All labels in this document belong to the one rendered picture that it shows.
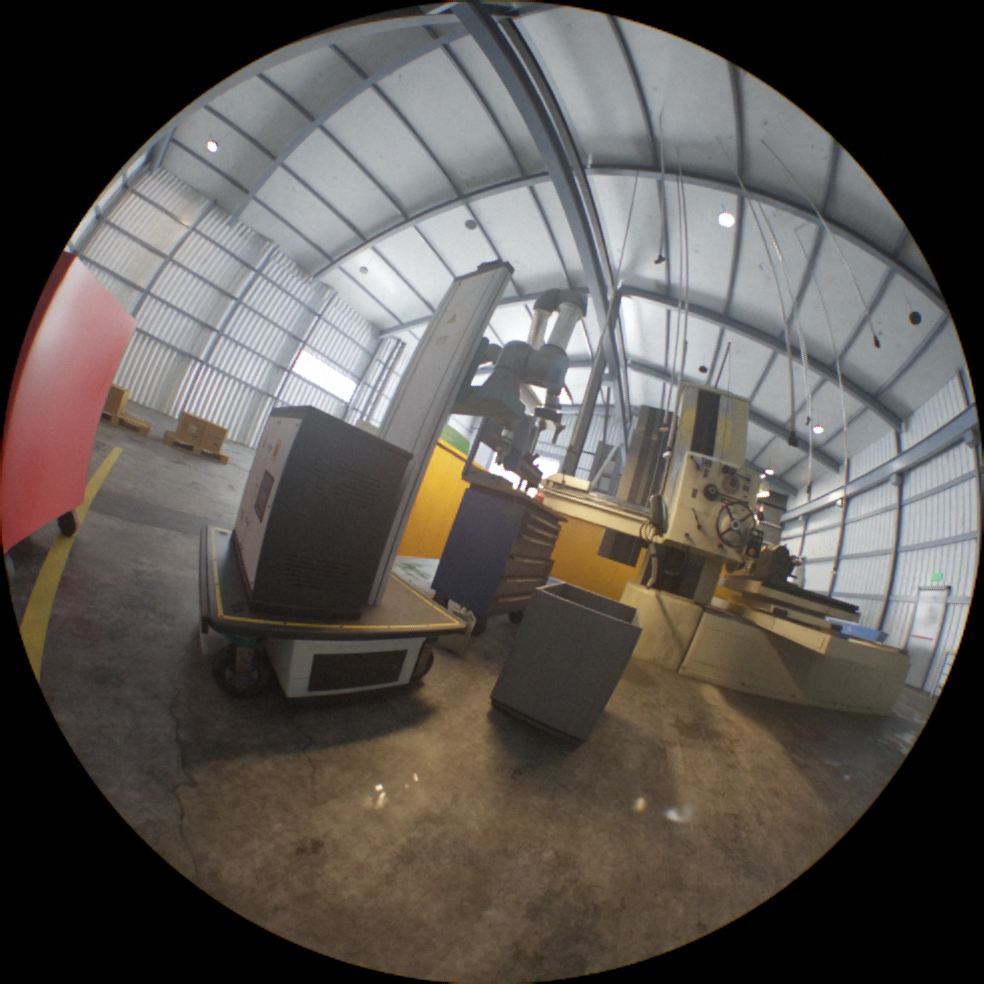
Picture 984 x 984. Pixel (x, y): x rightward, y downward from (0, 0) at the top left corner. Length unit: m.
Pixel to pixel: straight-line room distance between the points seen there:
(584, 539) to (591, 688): 4.24
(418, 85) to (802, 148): 7.57
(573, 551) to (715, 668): 3.21
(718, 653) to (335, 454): 3.01
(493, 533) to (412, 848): 1.66
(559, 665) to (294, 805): 0.94
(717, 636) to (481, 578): 2.11
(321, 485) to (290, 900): 0.91
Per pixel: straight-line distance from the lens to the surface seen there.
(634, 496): 3.54
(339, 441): 0.79
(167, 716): 1.00
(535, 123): 4.88
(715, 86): 7.76
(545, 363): 1.16
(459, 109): 8.93
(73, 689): 1.07
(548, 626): 1.17
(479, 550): 1.95
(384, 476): 0.86
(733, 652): 3.11
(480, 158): 9.20
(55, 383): 1.32
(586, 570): 5.25
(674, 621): 2.91
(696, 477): 2.96
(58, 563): 1.60
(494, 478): 1.94
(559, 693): 1.23
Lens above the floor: 0.75
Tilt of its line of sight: 5 degrees up
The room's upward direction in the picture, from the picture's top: 20 degrees clockwise
